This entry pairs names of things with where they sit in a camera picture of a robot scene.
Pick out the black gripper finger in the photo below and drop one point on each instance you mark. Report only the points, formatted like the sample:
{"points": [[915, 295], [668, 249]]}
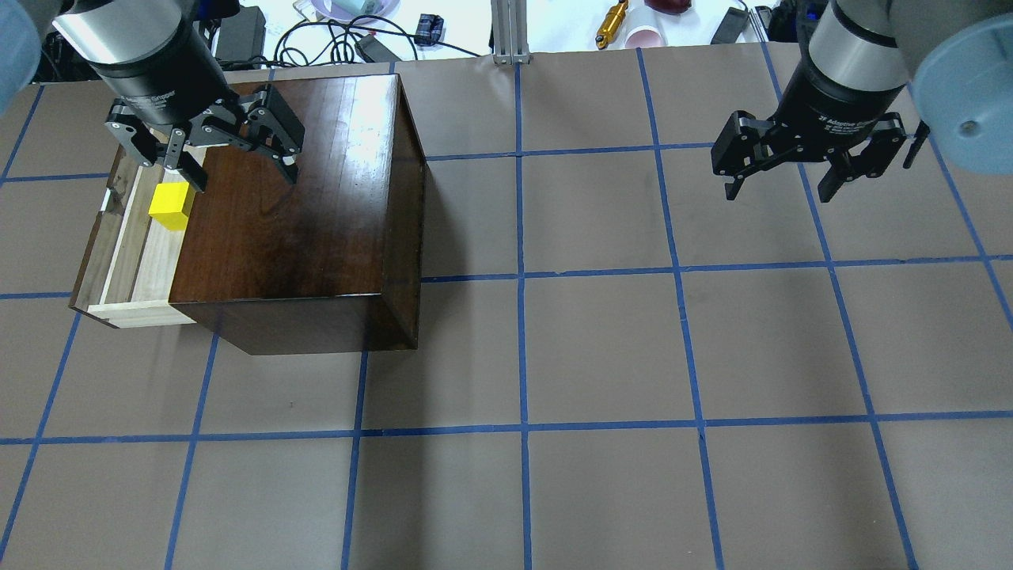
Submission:
{"points": [[159, 145]]}

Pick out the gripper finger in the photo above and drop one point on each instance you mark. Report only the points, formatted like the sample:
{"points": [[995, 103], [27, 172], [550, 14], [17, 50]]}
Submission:
{"points": [[261, 122], [887, 137], [745, 146]]}

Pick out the yellow block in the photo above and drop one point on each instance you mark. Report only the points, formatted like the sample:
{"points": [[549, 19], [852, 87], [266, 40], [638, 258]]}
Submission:
{"points": [[171, 205]]}

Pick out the light wood drawer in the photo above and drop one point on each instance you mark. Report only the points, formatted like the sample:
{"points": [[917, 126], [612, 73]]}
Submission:
{"points": [[129, 262]]}

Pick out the dark wooden drawer cabinet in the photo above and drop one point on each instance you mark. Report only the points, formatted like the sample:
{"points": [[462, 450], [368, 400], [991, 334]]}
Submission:
{"points": [[329, 263]]}

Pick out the black power adapter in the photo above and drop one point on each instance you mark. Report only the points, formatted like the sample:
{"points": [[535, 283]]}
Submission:
{"points": [[731, 27]]}

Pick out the pink cup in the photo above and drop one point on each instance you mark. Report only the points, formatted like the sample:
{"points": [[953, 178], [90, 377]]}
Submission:
{"points": [[643, 35]]}

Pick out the red mango fruit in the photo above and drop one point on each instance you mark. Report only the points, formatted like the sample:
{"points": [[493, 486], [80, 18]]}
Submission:
{"points": [[670, 7]]}

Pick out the lavender plate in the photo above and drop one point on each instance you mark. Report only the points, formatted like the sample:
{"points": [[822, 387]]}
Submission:
{"points": [[345, 11]]}

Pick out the gold metal tool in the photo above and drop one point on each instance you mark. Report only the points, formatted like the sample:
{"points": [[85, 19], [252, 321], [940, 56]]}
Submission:
{"points": [[612, 21]]}

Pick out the aluminium frame post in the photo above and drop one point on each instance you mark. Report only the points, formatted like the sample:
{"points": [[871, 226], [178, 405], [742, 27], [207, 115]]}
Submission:
{"points": [[509, 27]]}

